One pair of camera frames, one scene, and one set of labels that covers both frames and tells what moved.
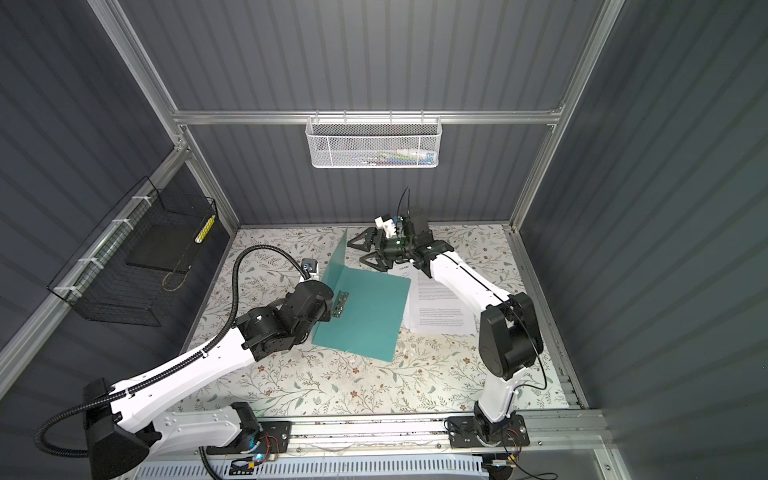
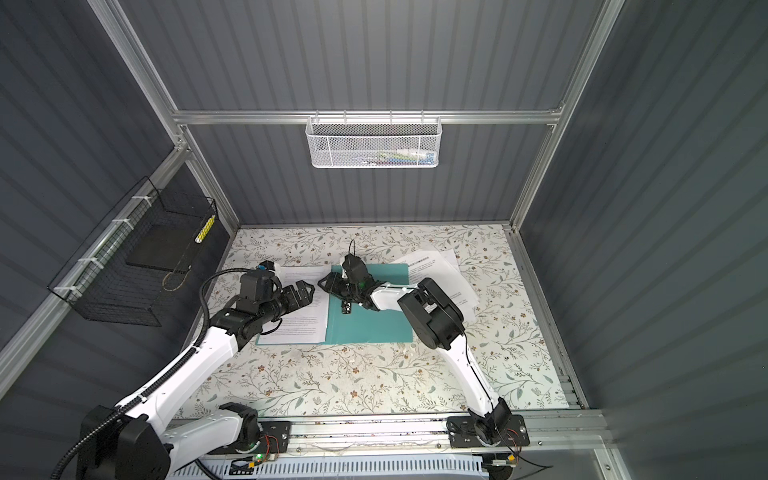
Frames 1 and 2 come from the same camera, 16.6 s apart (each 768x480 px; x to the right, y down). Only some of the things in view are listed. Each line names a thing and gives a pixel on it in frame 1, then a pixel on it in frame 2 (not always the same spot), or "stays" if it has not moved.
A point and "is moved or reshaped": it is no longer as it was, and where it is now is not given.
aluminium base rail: [551, 435] stays
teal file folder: [373, 316] is moved or reshaped
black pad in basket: [163, 246] stays
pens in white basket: [396, 157] stays
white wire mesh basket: [374, 142] stays
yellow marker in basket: [204, 230] stays
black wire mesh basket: [130, 271] stays
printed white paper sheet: [430, 308] is moved or reshaped
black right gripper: [382, 265] to [335, 284]
